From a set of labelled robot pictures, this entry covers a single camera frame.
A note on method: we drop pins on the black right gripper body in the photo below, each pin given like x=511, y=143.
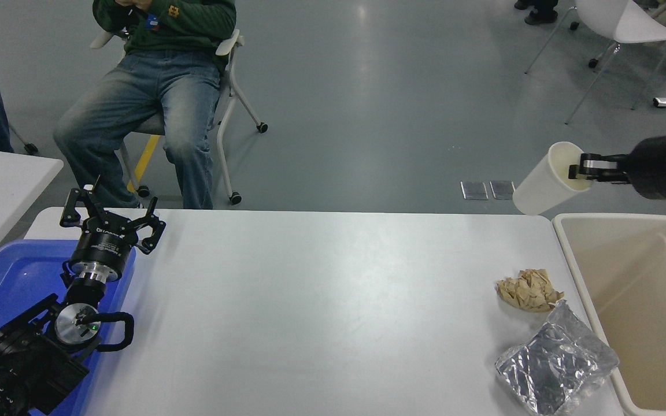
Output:
x=654, y=167

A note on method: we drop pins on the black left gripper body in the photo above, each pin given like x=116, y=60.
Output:
x=102, y=245

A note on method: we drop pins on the white paper cup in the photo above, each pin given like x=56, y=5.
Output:
x=541, y=185

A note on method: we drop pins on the tan paper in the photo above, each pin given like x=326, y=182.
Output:
x=526, y=289

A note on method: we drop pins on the grey chair leg with caster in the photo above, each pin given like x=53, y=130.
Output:
x=30, y=148

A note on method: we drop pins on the yellow strip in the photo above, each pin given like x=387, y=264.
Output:
x=145, y=162

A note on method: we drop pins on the silver floor outlet plate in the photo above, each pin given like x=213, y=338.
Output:
x=474, y=190
x=503, y=190

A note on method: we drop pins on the blue plastic tray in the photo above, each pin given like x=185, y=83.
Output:
x=3, y=283

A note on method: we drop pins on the white shell chair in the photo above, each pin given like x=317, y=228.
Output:
x=628, y=23

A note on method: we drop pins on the large pale plastic bin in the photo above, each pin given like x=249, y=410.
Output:
x=645, y=323

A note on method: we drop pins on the white office chair on casters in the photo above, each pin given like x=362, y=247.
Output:
x=226, y=46

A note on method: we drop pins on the blue id badge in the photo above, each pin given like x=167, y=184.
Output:
x=151, y=22

